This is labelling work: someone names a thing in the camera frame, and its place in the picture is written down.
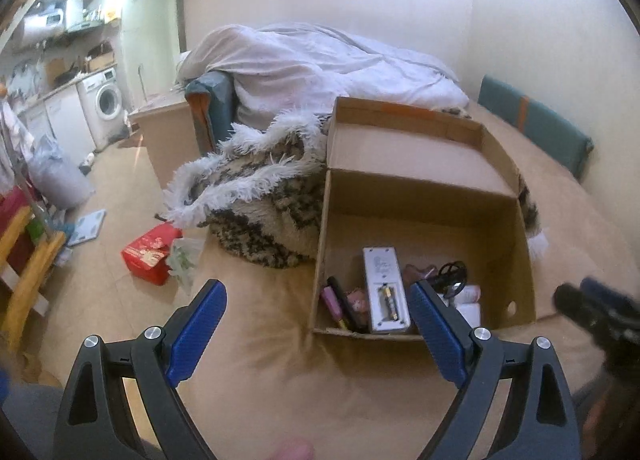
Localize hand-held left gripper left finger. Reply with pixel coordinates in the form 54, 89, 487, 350
52, 279, 227, 460

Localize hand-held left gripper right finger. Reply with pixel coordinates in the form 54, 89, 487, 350
409, 280, 583, 460

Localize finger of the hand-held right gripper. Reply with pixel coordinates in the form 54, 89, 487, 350
552, 282, 601, 328
580, 277, 633, 313

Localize white charger plug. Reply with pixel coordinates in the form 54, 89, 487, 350
452, 302, 483, 328

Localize white pill bottle pink label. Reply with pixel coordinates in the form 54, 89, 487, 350
452, 285, 482, 305

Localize gold battery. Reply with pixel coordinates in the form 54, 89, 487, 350
380, 285, 399, 322

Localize white remote control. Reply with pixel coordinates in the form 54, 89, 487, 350
362, 246, 412, 336

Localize pink tube yellow tip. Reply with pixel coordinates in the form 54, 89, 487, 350
321, 286, 351, 331

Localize cardboard box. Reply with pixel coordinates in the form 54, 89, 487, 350
309, 96, 537, 342

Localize clear plastic bag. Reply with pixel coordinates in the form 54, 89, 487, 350
167, 235, 206, 296

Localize red packet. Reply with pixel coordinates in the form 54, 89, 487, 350
121, 222, 183, 287

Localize shaggy cream black blanket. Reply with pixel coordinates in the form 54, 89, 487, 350
160, 110, 548, 271

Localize bathroom scale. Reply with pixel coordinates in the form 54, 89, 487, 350
65, 209, 108, 247

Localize yellow wooden chair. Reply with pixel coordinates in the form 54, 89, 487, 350
0, 205, 68, 356

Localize teal cushion orange stripe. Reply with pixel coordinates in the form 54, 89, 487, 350
184, 72, 237, 157
477, 74, 595, 181

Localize person's grey pants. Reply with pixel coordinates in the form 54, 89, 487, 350
0, 380, 68, 460

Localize wooden bedside table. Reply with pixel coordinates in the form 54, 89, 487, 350
128, 92, 201, 189

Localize grey plastic bag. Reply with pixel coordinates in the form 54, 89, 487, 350
25, 135, 96, 211

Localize red bag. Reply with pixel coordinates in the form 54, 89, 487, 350
0, 187, 38, 276

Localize white base cabinet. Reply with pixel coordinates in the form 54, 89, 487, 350
17, 85, 98, 171

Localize white washing machine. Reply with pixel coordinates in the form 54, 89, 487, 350
77, 67, 126, 148

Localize hanging clothes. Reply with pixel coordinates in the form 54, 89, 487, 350
0, 90, 36, 191

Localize white duvet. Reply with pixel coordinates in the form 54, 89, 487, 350
177, 22, 471, 128

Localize brown box on counter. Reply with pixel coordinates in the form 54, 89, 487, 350
82, 42, 116, 73

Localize tall pale cabinet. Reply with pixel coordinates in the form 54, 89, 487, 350
117, 0, 183, 111

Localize white cylinder boiler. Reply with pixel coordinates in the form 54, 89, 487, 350
64, 0, 86, 31

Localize white water heater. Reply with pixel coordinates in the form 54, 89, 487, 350
20, 9, 66, 43

